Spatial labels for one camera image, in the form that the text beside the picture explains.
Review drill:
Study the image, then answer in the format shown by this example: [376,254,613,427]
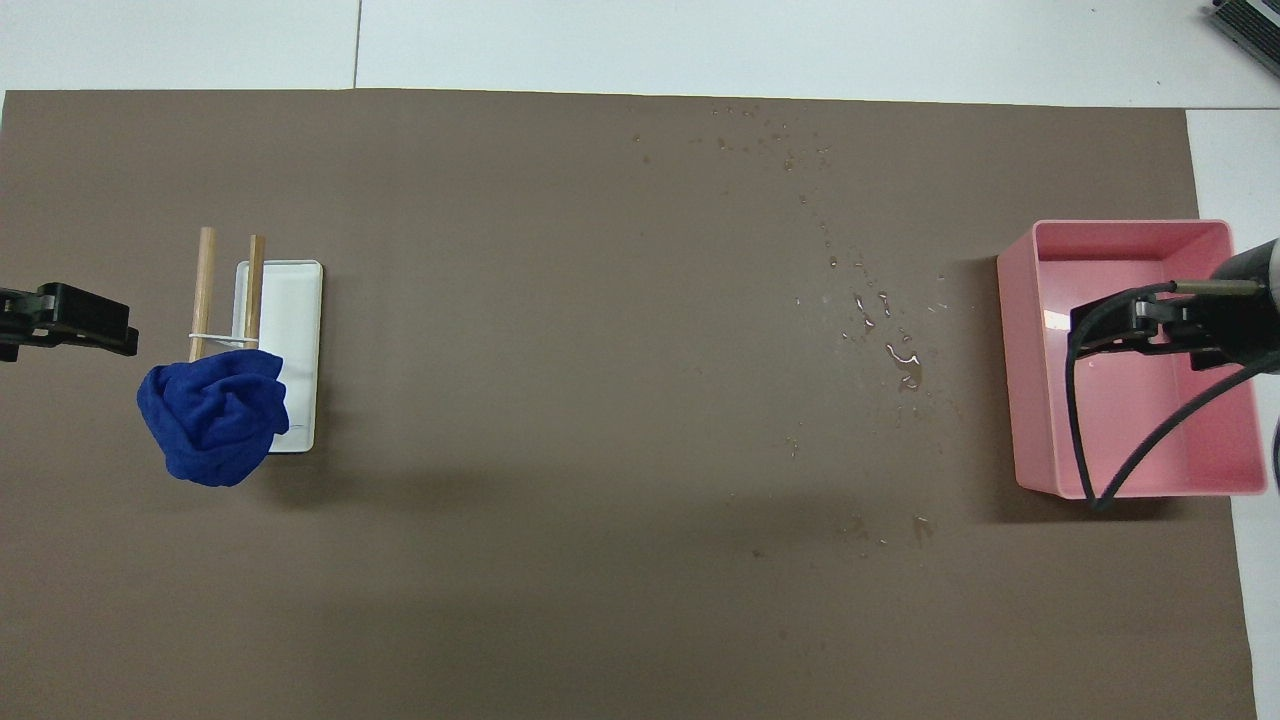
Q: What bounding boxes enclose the spilled water droplets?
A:
[630,100,951,561]

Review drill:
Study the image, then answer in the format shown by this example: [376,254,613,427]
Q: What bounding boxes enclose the brown table mat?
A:
[0,88,1259,720]

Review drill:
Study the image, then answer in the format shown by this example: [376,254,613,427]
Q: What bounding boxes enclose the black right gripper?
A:
[1070,290,1280,373]

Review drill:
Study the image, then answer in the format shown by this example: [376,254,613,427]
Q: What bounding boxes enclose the blue towel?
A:
[137,348,291,488]

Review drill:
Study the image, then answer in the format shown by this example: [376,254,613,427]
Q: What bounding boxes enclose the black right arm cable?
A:
[1065,282,1280,513]

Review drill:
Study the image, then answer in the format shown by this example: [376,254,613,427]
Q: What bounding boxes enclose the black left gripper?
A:
[0,283,139,363]

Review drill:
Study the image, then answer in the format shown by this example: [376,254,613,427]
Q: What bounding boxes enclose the wooden rack rod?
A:
[243,235,267,351]
[189,227,218,363]

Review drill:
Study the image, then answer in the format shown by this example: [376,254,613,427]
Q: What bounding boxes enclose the grey ribbed device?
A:
[1205,0,1280,66]

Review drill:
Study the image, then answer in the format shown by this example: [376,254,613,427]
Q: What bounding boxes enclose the pink plastic bin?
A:
[997,219,1269,499]

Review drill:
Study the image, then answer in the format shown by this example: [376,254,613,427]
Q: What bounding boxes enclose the white rack base tray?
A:
[232,260,324,454]

